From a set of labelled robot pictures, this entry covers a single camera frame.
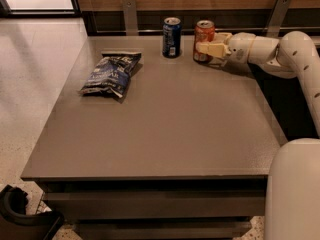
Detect grey cabinet with drawers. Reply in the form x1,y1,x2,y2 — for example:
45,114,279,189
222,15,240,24
22,36,281,240

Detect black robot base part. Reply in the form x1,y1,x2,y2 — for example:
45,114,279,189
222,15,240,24
0,185,64,240

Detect metal wall bracket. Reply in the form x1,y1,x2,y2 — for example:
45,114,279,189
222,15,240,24
122,0,139,36
265,0,292,38

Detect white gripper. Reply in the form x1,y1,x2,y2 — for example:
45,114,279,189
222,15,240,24
196,32,256,64

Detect right metal wall bracket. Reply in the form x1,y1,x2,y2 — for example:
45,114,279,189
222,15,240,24
265,0,292,38

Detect red coke can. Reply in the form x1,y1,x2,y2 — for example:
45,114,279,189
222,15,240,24
193,20,215,63

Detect blue chip bag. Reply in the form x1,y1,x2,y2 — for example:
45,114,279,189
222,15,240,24
79,51,142,98

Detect blue pepsi can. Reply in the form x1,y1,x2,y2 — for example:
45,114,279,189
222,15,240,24
162,17,182,58

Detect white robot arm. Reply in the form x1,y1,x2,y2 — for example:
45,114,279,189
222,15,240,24
195,31,320,240

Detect left metal wall bracket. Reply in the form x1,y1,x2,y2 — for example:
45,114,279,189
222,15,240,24
122,0,139,36

